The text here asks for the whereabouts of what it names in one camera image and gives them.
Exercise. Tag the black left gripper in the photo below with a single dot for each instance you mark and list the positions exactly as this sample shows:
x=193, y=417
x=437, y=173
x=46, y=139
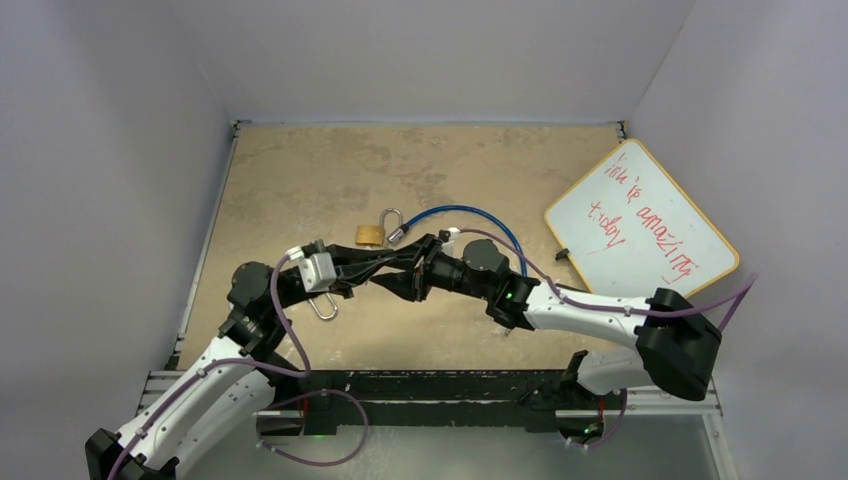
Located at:
x=347, y=257

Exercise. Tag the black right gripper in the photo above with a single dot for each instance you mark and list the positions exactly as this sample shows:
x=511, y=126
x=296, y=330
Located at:
x=408, y=284

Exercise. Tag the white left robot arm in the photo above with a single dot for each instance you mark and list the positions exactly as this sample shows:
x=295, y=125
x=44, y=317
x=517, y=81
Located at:
x=254, y=353

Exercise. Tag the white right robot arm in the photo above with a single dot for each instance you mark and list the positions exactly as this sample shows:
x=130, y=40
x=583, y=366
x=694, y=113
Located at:
x=664, y=341

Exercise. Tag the orange long shackle padlock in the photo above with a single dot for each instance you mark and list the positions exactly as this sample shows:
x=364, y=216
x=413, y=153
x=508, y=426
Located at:
x=324, y=307

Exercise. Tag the yellow framed whiteboard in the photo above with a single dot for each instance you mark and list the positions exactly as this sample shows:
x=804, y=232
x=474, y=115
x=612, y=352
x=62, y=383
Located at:
x=629, y=228

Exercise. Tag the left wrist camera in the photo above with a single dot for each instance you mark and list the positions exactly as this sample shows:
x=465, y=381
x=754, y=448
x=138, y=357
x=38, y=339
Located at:
x=315, y=266

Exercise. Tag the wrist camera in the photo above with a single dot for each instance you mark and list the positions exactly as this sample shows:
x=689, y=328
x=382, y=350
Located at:
x=449, y=237
x=315, y=266

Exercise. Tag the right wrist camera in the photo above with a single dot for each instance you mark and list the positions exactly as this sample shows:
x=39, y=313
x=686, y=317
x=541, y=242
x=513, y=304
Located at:
x=449, y=237

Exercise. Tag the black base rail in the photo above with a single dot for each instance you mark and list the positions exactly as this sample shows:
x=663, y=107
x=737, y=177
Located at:
x=534, y=400

